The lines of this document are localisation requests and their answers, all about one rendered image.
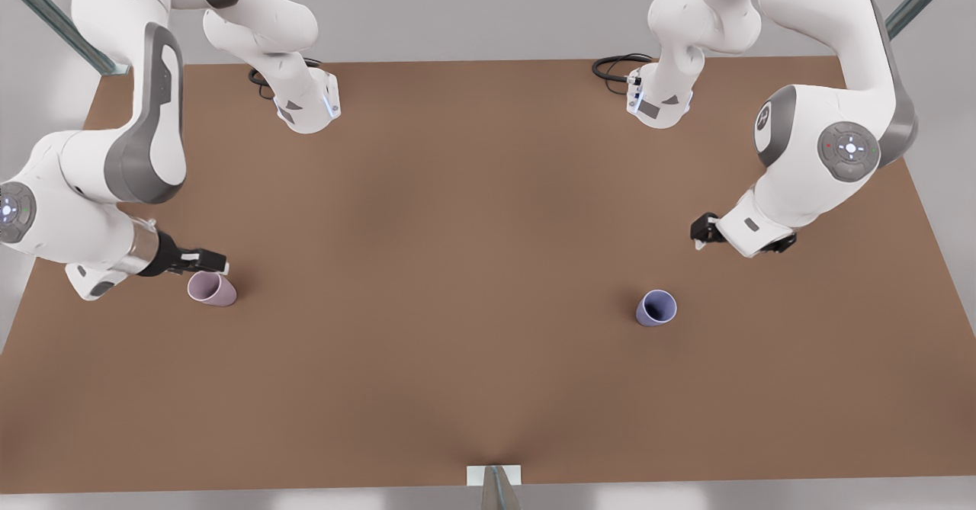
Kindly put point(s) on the purple cup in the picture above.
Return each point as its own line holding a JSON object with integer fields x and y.
{"x": 656, "y": 308}

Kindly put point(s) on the pink cup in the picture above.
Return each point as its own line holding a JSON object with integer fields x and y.
{"x": 213, "y": 289}

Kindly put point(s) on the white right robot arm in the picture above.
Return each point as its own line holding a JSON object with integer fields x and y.
{"x": 145, "y": 136}

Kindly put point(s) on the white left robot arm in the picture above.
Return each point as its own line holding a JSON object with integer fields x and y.
{"x": 823, "y": 113}

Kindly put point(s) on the white post foot plate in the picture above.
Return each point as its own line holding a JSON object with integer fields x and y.
{"x": 474, "y": 476}

